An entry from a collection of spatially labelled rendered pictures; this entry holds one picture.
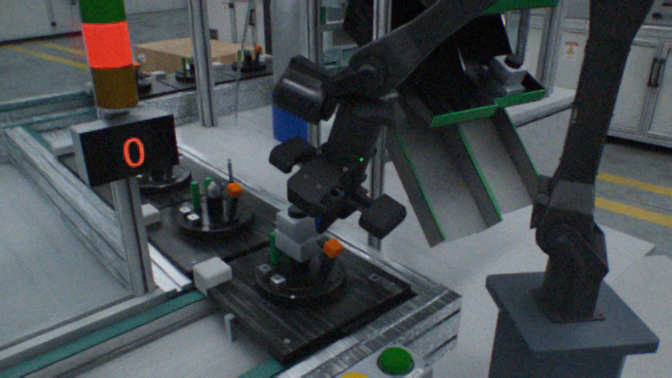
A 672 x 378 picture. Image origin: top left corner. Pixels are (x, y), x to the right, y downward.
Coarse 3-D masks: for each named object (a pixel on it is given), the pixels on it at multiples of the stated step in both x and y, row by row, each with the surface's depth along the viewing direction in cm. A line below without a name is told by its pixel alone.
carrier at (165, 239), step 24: (192, 192) 102; (216, 192) 99; (144, 216) 100; (168, 216) 104; (192, 216) 97; (216, 216) 100; (240, 216) 100; (264, 216) 104; (168, 240) 96; (192, 240) 96; (216, 240) 96; (240, 240) 96; (264, 240) 96; (192, 264) 89
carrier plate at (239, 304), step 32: (256, 256) 91; (352, 256) 91; (224, 288) 83; (352, 288) 83; (384, 288) 83; (256, 320) 76; (288, 320) 76; (320, 320) 76; (352, 320) 77; (288, 352) 70
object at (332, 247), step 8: (320, 240) 77; (328, 240) 75; (336, 240) 76; (328, 248) 75; (336, 248) 75; (328, 256) 76; (320, 264) 78; (328, 264) 77; (320, 272) 78; (328, 272) 78; (320, 280) 79
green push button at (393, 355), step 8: (384, 352) 70; (392, 352) 70; (400, 352) 70; (408, 352) 70; (384, 360) 68; (392, 360) 68; (400, 360) 68; (408, 360) 68; (384, 368) 68; (392, 368) 67; (400, 368) 67; (408, 368) 68
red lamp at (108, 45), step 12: (84, 24) 64; (96, 24) 63; (108, 24) 63; (120, 24) 64; (96, 36) 63; (108, 36) 63; (120, 36) 64; (96, 48) 64; (108, 48) 64; (120, 48) 65; (96, 60) 65; (108, 60) 65; (120, 60) 65; (132, 60) 67
